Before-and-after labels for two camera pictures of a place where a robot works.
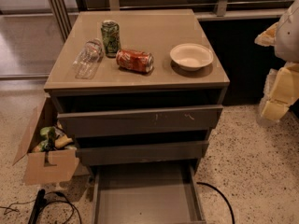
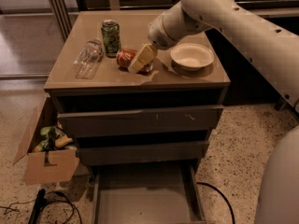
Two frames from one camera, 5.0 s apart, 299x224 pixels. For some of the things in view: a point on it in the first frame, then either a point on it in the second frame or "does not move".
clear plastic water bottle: [87, 61] does not move
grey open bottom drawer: [148, 193] does not move
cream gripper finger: [285, 91] to [164, 31]
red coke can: [135, 60] does not move
